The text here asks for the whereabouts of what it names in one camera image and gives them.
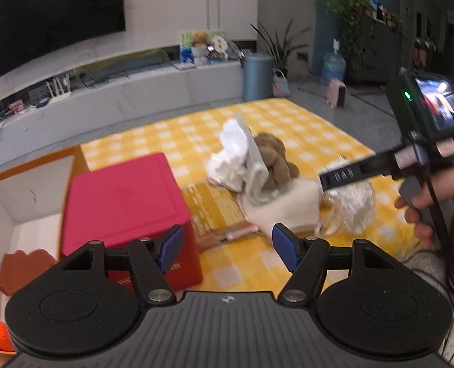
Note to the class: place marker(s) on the white router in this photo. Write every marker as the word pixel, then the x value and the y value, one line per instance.
pixel 58 94

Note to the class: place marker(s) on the green vine plant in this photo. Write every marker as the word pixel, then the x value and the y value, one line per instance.
pixel 353 7

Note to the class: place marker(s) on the grey trash can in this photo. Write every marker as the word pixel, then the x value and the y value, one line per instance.
pixel 258 78

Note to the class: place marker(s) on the tall-leaf potted plant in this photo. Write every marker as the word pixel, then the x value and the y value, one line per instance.
pixel 284 46

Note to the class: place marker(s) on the pink tube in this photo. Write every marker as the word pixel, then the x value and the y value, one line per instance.
pixel 227 234

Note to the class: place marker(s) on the pink heater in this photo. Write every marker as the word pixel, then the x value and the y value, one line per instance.
pixel 337 94

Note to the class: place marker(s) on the blue water jug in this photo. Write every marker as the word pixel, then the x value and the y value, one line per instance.
pixel 333 65

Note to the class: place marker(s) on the person's grey trousers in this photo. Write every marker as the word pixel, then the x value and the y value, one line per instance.
pixel 433 276

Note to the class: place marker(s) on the small black box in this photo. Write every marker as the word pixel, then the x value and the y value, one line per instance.
pixel 43 101

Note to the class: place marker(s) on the black television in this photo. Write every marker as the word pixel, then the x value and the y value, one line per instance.
pixel 54 19

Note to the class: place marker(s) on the dark wall socket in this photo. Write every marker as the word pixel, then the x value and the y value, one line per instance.
pixel 302 56

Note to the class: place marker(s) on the tan teddy bear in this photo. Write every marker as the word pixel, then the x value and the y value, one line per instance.
pixel 200 46

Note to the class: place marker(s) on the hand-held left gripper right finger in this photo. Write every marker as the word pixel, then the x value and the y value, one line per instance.
pixel 286 247

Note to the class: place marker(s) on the small woven bag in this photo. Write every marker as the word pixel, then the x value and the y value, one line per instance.
pixel 281 84

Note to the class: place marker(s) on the yellow printed packet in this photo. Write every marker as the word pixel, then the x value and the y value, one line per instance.
pixel 215 207

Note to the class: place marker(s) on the small pink box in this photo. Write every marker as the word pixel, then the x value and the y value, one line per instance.
pixel 16 106

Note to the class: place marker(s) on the brown bear-shaped sponge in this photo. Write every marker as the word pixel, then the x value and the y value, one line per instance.
pixel 23 270

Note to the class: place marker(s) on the red square box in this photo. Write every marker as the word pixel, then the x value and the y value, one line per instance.
pixel 123 203

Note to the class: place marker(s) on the marble television console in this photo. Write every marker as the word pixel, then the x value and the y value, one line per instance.
pixel 115 111

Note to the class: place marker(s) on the brown plush toy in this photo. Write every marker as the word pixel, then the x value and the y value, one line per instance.
pixel 278 157

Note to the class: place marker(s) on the crinkled clear plastic bag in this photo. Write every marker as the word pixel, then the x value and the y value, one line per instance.
pixel 351 207

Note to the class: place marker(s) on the person's right hand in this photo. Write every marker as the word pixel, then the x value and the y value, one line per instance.
pixel 420 214

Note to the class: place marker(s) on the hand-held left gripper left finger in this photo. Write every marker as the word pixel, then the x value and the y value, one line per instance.
pixel 169 247

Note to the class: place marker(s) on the dark cabinet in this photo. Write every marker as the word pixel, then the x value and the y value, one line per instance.
pixel 380 53

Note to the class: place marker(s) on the yellow checked mat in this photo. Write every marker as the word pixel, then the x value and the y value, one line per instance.
pixel 307 130

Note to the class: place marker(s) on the printed picture board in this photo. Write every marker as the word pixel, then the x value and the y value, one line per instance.
pixel 186 44

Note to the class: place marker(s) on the orange white cardboard box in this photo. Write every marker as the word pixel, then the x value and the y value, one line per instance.
pixel 27 195

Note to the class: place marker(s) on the cream towel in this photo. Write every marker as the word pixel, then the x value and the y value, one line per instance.
pixel 284 209

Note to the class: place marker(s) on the white book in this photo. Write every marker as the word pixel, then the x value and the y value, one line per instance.
pixel 184 66

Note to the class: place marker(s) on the round white fan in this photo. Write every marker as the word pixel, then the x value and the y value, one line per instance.
pixel 219 45

